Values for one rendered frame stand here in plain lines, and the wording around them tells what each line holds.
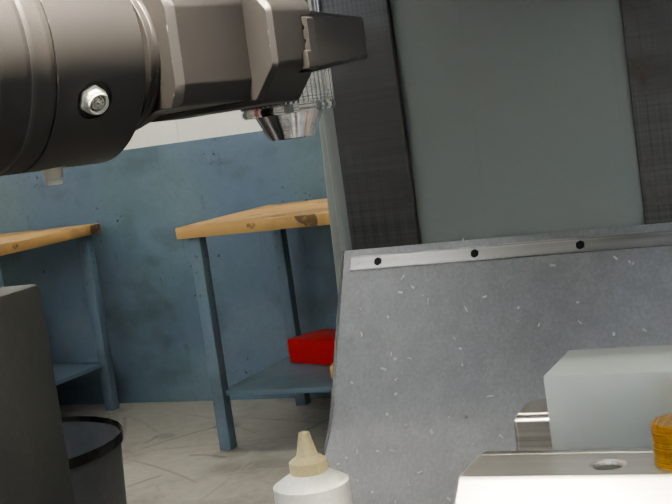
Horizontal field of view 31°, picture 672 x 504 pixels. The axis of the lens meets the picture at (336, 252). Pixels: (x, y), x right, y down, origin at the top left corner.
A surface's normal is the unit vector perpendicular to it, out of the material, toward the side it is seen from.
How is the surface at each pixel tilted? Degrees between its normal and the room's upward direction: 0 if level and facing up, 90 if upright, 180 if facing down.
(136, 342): 90
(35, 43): 86
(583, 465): 0
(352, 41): 90
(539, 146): 90
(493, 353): 64
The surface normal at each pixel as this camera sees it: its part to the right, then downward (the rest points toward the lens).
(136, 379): -0.42, 0.15
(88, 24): 0.62, -0.26
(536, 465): -0.14, -0.98
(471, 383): -0.45, -0.30
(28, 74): 0.70, 0.18
